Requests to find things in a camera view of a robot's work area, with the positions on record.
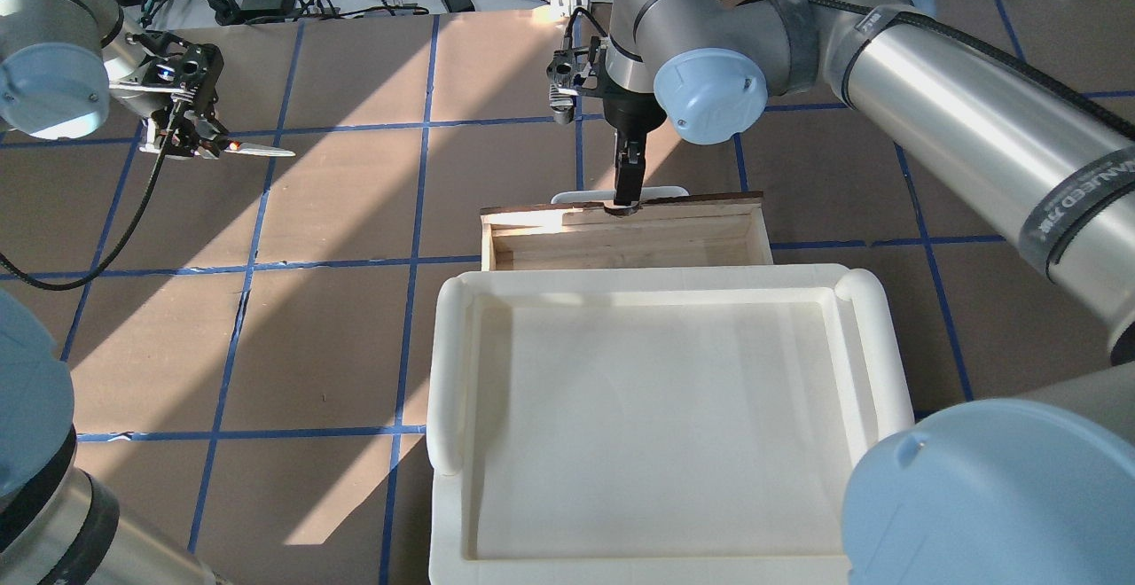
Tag grey orange scissors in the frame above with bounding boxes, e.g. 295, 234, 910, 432
196, 136, 295, 160

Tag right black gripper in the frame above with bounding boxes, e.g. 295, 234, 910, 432
603, 93, 669, 207

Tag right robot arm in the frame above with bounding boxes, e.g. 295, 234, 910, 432
647, 0, 1132, 418

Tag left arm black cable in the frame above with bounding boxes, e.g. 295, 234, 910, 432
0, 106, 178, 292

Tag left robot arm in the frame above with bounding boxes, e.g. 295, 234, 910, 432
3, 0, 230, 584

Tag white plastic tray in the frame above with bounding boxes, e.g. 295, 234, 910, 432
426, 264, 913, 584

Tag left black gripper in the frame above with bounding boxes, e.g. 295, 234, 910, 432
133, 31, 230, 160

